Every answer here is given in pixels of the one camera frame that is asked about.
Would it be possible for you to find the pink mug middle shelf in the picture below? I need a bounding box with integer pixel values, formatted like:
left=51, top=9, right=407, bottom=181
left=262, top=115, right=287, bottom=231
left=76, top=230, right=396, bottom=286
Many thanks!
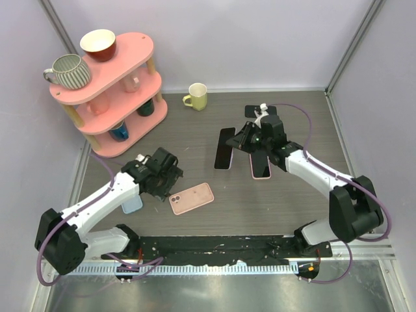
left=86, top=92, right=110, bottom=115

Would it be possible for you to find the pink mug shelf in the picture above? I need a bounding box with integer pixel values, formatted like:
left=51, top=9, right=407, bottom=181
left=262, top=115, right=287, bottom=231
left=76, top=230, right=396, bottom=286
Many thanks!
left=120, top=74, right=140, bottom=93
left=86, top=92, right=110, bottom=115

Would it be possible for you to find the dark green mug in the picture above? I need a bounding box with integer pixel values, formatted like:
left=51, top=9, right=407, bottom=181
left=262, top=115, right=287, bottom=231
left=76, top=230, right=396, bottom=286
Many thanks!
left=136, top=99, right=155, bottom=117

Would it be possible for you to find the white cable duct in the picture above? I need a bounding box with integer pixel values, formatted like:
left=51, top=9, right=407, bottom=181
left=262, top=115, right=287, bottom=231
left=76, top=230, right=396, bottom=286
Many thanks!
left=71, top=261, right=298, bottom=276

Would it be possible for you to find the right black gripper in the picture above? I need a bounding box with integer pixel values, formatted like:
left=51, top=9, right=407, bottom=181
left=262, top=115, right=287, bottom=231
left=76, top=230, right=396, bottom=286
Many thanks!
left=227, top=122, right=272, bottom=154

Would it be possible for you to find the red bowl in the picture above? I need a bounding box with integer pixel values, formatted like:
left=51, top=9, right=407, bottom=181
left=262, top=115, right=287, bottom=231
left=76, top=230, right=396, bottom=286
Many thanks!
left=79, top=29, right=116, bottom=62

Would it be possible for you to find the blue mug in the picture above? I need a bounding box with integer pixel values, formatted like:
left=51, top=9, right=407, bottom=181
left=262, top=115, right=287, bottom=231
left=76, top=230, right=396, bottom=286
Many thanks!
left=109, top=120, right=129, bottom=142

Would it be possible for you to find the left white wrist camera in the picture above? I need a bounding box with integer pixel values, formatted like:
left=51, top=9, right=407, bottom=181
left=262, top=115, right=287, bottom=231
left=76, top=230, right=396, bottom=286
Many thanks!
left=136, top=154, right=150, bottom=164

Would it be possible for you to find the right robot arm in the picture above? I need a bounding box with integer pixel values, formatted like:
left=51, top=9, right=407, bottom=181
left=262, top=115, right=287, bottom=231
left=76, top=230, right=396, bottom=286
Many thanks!
left=226, top=115, right=384, bottom=257

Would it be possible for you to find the aluminium rail frame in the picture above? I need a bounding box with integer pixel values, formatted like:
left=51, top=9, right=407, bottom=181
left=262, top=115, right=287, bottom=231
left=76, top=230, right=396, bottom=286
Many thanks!
left=49, top=235, right=394, bottom=272

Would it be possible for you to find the black phone case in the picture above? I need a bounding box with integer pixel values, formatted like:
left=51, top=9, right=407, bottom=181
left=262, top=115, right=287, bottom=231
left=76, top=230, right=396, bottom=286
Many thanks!
left=244, top=105, right=277, bottom=118

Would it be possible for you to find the pink phone case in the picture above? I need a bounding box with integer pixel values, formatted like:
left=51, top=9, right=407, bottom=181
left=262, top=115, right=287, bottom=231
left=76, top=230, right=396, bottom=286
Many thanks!
left=169, top=183, right=215, bottom=215
left=248, top=152, right=272, bottom=181

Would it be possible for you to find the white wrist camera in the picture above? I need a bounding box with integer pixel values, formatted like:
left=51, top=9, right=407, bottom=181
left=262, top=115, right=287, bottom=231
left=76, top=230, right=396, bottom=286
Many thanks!
left=254, top=103, right=269, bottom=128
left=136, top=154, right=150, bottom=164

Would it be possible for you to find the black phone face up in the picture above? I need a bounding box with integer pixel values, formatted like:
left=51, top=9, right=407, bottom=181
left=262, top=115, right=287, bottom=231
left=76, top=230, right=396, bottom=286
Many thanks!
left=214, top=127, right=235, bottom=170

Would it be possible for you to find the yellow mug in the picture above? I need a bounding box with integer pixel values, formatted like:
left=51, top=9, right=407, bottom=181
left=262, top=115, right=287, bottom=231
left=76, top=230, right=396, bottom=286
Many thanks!
left=183, top=83, right=207, bottom=111

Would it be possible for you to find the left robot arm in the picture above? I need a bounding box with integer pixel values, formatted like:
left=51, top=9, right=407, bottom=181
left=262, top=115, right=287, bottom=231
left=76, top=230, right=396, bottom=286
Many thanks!
left=34, top=148, right=183, bottom=276

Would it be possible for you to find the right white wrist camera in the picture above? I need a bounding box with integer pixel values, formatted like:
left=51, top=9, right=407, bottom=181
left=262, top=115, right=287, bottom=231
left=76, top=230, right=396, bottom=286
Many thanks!
left=254, top=103, right=269, bottom=128

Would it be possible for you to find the light blue phone case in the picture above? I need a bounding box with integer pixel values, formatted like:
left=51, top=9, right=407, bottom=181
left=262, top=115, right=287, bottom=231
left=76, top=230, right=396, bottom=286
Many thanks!
left=122, top=195, right=143, bottom=215

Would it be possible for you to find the pink three-tier shelf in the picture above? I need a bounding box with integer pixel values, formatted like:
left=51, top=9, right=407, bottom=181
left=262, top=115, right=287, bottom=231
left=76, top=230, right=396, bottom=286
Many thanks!
left=49, top=32, right=168, bottom=158

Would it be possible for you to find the pink mug upper shelf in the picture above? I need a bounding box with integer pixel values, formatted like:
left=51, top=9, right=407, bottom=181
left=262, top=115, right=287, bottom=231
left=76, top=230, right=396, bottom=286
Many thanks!
left=120, top=74, right=140, bottom=93

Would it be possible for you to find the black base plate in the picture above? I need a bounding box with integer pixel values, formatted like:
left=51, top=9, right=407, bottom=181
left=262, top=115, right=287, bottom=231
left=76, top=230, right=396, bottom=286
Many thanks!
left=114, top=235, right=333, bottom=267

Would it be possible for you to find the grey striped mug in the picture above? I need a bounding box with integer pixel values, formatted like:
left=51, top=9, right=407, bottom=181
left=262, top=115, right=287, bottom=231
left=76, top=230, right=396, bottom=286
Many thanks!
left=43, top=54, right=92, bottom=90

